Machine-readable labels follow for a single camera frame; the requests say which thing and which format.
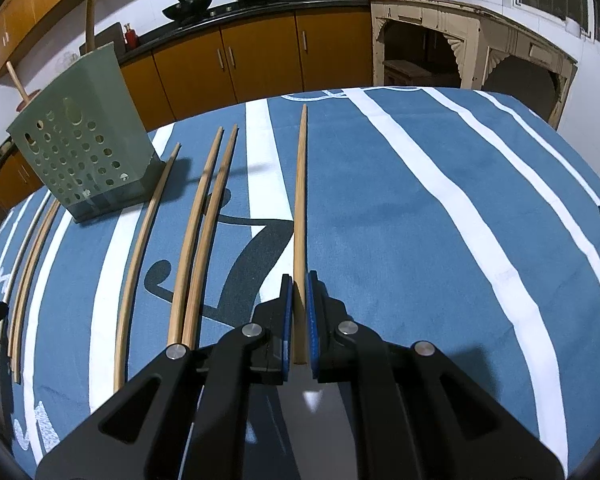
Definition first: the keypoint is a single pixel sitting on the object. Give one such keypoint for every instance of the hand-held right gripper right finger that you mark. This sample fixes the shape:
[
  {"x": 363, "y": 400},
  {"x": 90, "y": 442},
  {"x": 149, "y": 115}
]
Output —
[{"x": 312, "y": 320}]

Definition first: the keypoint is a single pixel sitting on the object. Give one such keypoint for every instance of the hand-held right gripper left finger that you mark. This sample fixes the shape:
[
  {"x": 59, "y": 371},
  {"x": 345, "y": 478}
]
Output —
[{"x": 287, "y": 320}]

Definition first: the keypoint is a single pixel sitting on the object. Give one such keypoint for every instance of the wooden chopstick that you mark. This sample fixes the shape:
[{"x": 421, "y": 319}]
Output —
[
  {"x": 211, "y": 160},
  {"x": 226, "y": 160},
  {"x": 19, "y": 290},
  {"x": 17, "y": 82},
  {"x": 300, "y": 185},
  {"x": 91, "y": 5},
  {"x": 28, "y": 280},
  {"x": 136, "y": 260}
]

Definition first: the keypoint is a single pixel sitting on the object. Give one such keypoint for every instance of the green perforated utensil holder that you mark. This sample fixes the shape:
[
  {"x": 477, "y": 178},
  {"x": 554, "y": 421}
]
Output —
[{"x": 80, "y": 135}]

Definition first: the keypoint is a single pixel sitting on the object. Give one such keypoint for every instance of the blue white striped tablecloth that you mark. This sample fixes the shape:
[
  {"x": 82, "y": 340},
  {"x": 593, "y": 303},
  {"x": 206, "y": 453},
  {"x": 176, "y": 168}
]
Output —
[{"x": 405, "y": 210}]

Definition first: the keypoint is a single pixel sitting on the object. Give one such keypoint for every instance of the orange lower kitchen cabinets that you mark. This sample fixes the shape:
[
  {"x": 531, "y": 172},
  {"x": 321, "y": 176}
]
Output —
[{"x": 260, "y": 55}]

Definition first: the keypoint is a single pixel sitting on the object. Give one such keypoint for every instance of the orange kitchen cabinets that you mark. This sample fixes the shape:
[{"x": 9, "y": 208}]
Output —
[
  {"x": 30, "y": 0},
  {"x": 260, "y": 55}
]

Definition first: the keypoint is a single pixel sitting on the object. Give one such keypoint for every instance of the dark cutting board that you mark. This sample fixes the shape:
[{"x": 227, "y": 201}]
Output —
[{"x": 111, "y": 40}]

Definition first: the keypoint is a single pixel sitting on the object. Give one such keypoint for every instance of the red bottle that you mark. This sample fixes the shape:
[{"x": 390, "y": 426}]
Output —
[{"x": 129, "y": 39}]

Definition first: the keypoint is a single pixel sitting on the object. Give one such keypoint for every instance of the orange upper kitchen cabinets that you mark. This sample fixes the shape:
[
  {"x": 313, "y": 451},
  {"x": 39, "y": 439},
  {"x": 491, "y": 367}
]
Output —
[{"x": 30, "y": 0}]

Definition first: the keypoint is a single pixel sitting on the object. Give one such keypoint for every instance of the black stone countertop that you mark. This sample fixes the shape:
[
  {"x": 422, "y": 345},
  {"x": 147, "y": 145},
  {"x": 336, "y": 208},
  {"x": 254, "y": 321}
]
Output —
[{"x": 330, "y": 0}]

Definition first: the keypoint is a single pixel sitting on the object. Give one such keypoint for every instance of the black wok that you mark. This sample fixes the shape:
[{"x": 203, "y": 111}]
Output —
[{"x": 190, "y": 10}]

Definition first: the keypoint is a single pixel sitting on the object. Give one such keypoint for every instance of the old white wooden table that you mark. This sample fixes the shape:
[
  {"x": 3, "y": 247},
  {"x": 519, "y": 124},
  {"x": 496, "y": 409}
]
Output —
[{"x": 480, "y": 17}]

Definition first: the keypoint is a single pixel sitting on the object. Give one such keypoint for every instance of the white cup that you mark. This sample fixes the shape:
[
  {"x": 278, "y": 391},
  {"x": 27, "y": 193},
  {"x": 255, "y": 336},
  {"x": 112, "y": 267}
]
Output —
[{"x": 572, "y": 26}]

